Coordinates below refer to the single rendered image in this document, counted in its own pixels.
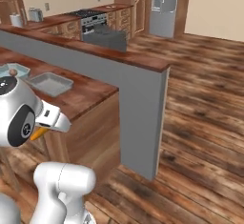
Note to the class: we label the brown peach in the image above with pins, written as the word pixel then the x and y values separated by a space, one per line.
pixel 13 72

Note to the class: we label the tall wooden cupboard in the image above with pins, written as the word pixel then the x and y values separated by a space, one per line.
pixel 136 8

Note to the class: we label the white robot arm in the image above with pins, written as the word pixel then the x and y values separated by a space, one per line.
pixel 17 107

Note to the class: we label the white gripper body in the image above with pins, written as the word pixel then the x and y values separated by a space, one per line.
pixel 61 123

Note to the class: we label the wooden island counter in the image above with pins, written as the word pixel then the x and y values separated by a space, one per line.
pixel 92 119

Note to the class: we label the grey bar counter wooden top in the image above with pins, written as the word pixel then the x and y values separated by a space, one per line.
pixel 139 107

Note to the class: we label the silver toaster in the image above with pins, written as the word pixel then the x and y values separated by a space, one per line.
pixel 35 14

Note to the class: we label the steel stove with oven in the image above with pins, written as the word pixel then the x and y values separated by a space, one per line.
pixel 92 19

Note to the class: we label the pale blue tupperware container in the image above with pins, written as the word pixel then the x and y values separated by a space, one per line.
pixel 22 70

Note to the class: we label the wooden base cupboards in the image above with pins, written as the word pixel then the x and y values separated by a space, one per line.
pixel 122 19

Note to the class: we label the orange carrot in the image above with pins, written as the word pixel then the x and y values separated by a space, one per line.
pixel 38 133

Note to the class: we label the grey fridge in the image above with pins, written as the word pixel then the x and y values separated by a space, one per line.
pixel 163 11

